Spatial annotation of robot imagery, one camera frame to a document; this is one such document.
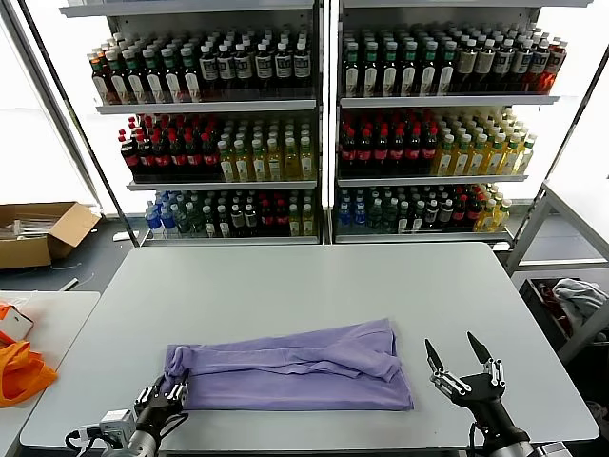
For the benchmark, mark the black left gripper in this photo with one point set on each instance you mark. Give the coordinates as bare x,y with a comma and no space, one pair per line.
157,414

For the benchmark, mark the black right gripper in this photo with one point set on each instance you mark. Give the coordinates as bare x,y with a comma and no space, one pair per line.
480,400

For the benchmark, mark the plain purple T-shirt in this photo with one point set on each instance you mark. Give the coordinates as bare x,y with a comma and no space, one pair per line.
295,381

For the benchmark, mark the black plastic crate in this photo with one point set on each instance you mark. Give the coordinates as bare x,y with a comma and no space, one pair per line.
535,309

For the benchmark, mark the red garment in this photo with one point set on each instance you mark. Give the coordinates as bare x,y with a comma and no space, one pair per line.
547,292

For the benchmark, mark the white grey garment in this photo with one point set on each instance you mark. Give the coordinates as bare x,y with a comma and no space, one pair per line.
578,295

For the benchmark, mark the white small floor object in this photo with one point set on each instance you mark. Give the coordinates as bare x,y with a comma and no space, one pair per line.
500,246
123,235

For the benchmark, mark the orange cloth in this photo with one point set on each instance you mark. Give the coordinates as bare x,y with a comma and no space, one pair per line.
21,376

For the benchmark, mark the white strip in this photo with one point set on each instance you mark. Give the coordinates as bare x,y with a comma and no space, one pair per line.
69,284

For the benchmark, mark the orange and white carton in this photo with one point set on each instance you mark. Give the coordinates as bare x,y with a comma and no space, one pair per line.
16,323

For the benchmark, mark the small yellow juice bottle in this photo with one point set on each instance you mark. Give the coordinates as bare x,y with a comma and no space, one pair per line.
486,216
295,220
500,214
307,220

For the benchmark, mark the small cola bottle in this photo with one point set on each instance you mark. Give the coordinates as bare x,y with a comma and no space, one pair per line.
473,213
280,220
459,214
266,220

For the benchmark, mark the small dark drink bottle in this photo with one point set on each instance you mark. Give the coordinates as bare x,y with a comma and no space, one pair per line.
250,220
445,214
237,220
210,221
432,214
223,221

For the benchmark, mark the small green drink bottle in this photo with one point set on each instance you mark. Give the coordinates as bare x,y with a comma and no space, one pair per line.
376,215
182,221
390,215
195,221
403,216
418,216

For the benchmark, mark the blue label water bottle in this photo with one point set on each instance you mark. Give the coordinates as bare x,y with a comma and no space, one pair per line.
166,221
358,216
343,216
152,221

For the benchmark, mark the open cardboard box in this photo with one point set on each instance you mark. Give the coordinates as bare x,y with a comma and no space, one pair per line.
28,252

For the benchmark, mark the white packing material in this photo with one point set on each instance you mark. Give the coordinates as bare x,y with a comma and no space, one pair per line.
28,226

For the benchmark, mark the large yellow juice bottle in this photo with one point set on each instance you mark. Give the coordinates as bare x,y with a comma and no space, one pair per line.
242,166
477,162
510,160
290,164
445,162
494,161
258,166
523,159
227,166
460,162
274,165
306,164

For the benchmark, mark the large cola bottle red cap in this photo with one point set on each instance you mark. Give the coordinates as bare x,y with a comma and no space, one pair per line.
129,159
192,158
414,152
365,152
397,152
145,159
177,158
208,157
161,159
429,152
380,152
348,152

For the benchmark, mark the dark diagonal metal pole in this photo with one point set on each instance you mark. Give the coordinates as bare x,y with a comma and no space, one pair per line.
75,114
562,143

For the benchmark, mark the grey diagonal metal beam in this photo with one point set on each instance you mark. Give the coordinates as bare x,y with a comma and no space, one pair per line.
73,143

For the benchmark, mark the grey metal shelving unit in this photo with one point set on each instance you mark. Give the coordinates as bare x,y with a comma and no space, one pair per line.
204,105
447,101

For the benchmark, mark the dark tea bottle green cap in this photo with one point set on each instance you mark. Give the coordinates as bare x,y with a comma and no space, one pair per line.
371,71
390,71
352,71
409,71
172,83
428,71
191,83
116,83
134,83
446,71
153,83

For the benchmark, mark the red drink bottle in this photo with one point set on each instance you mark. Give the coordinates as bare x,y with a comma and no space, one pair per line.
552,76

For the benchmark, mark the reddish tea bottle white label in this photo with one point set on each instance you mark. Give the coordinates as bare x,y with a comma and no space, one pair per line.
99,85

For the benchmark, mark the dark bottle beige label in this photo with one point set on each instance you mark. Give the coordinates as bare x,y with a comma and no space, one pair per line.
467,64
485,64

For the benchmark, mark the dark bottle grey label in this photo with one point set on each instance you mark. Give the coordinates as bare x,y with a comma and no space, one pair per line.
521,64
503,64
538,65

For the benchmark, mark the dark bottle black white label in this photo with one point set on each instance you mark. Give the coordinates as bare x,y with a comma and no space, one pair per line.
282,65
225,68
242,67
208,69
301,65
262,66

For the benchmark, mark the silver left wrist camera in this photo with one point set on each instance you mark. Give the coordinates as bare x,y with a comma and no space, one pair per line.
116,419

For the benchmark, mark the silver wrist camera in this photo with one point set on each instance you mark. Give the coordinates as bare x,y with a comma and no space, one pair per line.
116,419
552,450

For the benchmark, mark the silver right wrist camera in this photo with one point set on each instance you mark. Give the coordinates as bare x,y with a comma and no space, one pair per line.
552,450

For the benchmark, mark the grey metal frame table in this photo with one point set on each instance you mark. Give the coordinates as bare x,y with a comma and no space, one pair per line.
529,228

